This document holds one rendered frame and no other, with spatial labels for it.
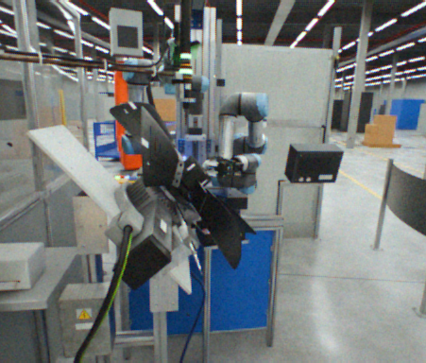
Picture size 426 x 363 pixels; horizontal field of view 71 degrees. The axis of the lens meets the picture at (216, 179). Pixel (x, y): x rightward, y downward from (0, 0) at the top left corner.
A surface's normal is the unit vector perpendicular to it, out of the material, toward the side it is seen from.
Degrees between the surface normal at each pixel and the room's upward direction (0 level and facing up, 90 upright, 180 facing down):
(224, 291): 90
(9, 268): 90
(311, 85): 90
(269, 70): 91
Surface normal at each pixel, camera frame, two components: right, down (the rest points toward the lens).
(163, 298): 0.14, 0.24
